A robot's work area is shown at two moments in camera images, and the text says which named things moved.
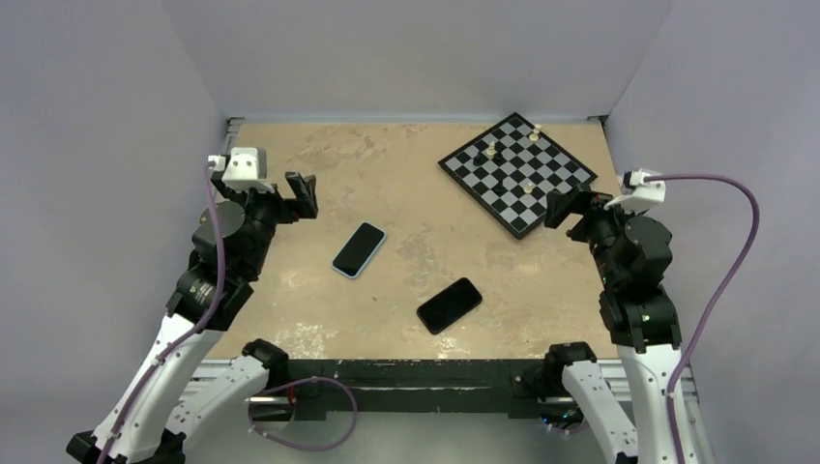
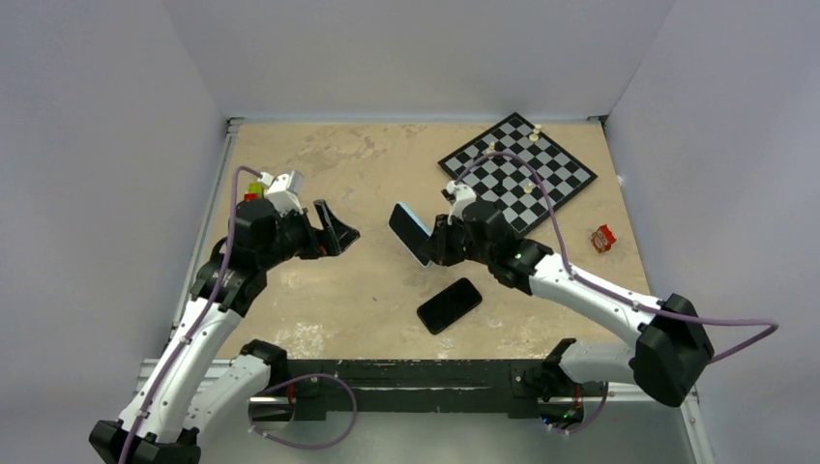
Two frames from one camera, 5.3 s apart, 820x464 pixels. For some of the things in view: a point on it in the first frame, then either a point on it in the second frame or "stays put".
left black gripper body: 267,209 to 296,235
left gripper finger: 306,202 to 342,237
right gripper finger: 559,205 to 435,248
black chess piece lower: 499,189 stays put
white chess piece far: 535,135 stays put
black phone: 449,304 stays put
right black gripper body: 601,224 to 459,246
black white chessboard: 512,168 stays put
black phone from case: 358,248 to 410,231
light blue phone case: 359,250 to 409,229
